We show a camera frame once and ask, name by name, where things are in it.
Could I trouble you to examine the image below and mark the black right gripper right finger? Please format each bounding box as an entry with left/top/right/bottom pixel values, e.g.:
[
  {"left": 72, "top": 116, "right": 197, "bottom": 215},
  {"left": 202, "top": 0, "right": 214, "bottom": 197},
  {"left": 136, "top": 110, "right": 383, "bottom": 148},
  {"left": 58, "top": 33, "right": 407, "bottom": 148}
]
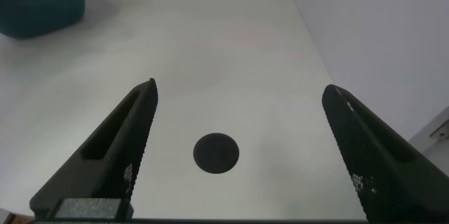
[{"left": 321, "top": 84, "right": 449, "bottom": 222}]

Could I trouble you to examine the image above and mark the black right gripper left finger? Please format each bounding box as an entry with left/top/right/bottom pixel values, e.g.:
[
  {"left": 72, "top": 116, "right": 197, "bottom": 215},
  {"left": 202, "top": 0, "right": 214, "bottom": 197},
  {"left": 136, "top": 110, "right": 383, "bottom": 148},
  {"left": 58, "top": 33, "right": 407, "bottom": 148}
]
[{"left": 29, "top": 78, "right": 159, "bottom": 218}]

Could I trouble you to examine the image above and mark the dark teal square bowl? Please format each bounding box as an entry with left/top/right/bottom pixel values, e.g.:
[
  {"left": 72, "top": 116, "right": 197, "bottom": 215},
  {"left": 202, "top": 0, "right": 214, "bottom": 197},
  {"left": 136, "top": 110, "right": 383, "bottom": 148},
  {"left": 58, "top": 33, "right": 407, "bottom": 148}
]
[{"left": 0, "top": 0, "right": 86, "bottom": 39}]

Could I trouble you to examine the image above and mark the black round table disc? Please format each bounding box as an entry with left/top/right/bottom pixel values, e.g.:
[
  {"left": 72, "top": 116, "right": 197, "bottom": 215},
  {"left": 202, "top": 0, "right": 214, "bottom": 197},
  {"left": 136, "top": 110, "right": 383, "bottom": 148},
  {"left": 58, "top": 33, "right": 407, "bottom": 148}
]
[{"left": 193, "top": 132, "right": 241, "bottom": 175}]

